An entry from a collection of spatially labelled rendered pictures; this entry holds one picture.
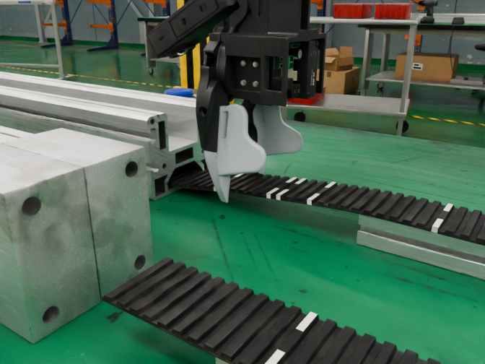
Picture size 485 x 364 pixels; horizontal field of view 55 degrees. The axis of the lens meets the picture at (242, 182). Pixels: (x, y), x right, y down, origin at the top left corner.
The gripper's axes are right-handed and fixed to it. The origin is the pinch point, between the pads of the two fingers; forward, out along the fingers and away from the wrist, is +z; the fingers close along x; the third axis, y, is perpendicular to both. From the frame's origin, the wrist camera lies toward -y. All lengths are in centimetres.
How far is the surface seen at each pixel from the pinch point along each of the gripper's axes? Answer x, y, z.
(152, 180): -4.8, -6.6, 0.0
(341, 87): 463, -179, 73
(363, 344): -17.3, 19.4, -1.2
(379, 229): -2.0, 15.2, 0.4
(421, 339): -10.9, 20.8, 2.3
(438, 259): -2.0, 19.7, 1.6
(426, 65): 473, -91, 43
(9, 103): -5.0, -29.6, -5.0
